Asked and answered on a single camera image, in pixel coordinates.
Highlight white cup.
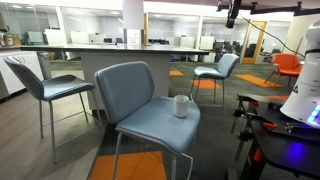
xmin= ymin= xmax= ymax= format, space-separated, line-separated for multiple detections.
xmin=173 ymin=94 xmax=190 ymax=119

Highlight blue chair with cup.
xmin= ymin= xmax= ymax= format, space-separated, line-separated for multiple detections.
xmin=94 ymin=60 xmax=202 ymax=180

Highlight white counter table dark top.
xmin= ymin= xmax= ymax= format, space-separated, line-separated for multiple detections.
xmin=19 ymin=44 xmax=210 ymax=111

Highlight white paper sign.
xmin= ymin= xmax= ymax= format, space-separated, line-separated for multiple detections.
xmin=126 ymin=29 xmax=142 ymax=45

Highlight blue chair on carpet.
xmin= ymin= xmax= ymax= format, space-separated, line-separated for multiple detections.
xmin=189 ymin=53 xmax=240 ymax=107

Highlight white round column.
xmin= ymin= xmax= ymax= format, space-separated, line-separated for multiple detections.
xmin=121 ymin=0 xmax=145 ymax=45

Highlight blue chair with dark back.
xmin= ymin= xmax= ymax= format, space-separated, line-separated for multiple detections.
xmin=3 ymin=55 xmax=105 ymax=165

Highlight yellow framed glass door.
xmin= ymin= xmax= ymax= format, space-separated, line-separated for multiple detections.
xmin=240 ymin=20 xmax=268 ymax=65

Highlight grey trash bin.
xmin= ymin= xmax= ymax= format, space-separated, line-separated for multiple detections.
xmin=37 ymin=51 xmax=53 ymax=80

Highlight orange armchair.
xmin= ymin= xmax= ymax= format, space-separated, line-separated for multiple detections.
xmin=264 ymin=53 xmax=304 ymax=88

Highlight black robot table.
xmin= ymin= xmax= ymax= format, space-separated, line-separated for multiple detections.
xmin=229 ymin=93 xmax=320 ymax=180

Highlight orange handled black clamp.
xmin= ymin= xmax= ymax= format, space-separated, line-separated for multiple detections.
xmin=232 ymin=108 xmax=278 ymax=130
xmin=236 ymin=94 xmax=268 ymax=107

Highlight black overhead camera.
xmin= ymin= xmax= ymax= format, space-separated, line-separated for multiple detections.
xmin=225 ymin=0 xmax=243 ymax=29

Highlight black camera cable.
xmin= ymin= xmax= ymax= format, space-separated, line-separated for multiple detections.
xmin=238 ymin=13 xmax=306 ymax=58

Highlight black overhead mount bar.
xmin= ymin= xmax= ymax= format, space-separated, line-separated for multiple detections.
xmin=216 ymin=0 xmax=320 ymax=17

